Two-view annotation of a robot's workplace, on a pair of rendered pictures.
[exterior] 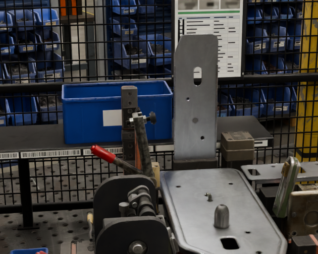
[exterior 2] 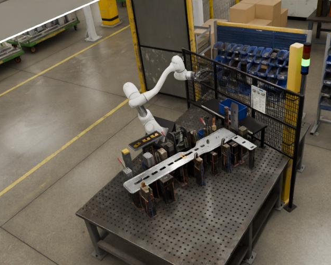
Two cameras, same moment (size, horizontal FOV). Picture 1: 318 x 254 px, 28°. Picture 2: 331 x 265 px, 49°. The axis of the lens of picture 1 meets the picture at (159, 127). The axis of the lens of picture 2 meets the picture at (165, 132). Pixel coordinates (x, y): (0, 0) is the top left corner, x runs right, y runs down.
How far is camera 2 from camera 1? 3.43 m
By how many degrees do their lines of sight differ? 60
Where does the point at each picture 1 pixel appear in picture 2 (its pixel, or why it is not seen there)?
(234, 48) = (264, 106)
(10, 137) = (215, 105)
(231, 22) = (262, 99)
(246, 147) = (241, 131)
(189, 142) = (233, 124)
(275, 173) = (238, 140)
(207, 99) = (236, 117)
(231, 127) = (254, 125)
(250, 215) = (214, 144)
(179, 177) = (223, 130)
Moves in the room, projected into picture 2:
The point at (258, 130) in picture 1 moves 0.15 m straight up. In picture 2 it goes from (256, 129) to (257, 118)
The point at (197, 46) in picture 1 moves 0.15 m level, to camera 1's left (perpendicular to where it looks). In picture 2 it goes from (234, 105) to (226, 100)
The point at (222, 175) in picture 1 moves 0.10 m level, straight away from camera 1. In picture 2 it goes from (229, 134) to (237, 132)
